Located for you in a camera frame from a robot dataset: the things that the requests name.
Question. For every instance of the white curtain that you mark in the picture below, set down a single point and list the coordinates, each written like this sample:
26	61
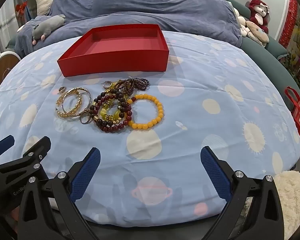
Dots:
2	30

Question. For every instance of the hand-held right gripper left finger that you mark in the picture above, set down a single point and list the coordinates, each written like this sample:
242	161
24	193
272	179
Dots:
86	172

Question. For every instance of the beige plush toys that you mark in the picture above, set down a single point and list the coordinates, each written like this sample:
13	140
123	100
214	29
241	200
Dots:
255	31

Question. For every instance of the red wall hanging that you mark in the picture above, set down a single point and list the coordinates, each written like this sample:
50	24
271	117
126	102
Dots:
292	15

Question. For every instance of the gold twisted bangle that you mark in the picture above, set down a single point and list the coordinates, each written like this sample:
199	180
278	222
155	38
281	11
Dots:
71	111

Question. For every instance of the thin rose gold bangle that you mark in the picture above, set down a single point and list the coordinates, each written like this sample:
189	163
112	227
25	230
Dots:
88	96

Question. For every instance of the printed light blue bedsheet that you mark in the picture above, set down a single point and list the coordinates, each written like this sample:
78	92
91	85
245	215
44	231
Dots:
202	80

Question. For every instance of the red monkey plush toy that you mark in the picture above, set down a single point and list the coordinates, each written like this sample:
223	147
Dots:
258	11

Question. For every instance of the red bow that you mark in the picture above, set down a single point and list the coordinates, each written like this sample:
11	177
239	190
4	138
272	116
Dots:
21	7

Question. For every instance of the blue curtain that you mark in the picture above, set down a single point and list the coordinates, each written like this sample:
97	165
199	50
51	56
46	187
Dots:
30	5

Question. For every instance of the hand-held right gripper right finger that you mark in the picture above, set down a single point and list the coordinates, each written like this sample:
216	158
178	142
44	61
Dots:
215	172

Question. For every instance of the blue-grey duvet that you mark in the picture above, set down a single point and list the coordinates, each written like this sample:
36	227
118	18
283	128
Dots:
145	2

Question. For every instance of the grey plush toy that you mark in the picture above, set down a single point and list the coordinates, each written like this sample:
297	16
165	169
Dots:
48	25

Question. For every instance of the round wooden side table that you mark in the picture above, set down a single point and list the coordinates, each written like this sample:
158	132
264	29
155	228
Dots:
2	67

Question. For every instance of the white fluffy rug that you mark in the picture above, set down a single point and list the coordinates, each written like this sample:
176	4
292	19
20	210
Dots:
291	200

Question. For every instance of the red cardboard box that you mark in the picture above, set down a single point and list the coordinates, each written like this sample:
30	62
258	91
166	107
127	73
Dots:
115	52

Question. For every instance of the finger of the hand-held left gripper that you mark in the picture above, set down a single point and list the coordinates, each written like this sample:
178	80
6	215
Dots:
2	146
35	155

